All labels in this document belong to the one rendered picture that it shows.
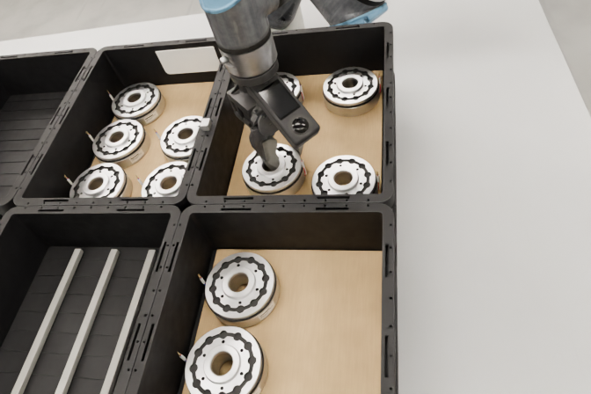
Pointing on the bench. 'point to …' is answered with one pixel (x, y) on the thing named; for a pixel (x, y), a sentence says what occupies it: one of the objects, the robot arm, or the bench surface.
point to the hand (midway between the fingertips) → (288, 160)
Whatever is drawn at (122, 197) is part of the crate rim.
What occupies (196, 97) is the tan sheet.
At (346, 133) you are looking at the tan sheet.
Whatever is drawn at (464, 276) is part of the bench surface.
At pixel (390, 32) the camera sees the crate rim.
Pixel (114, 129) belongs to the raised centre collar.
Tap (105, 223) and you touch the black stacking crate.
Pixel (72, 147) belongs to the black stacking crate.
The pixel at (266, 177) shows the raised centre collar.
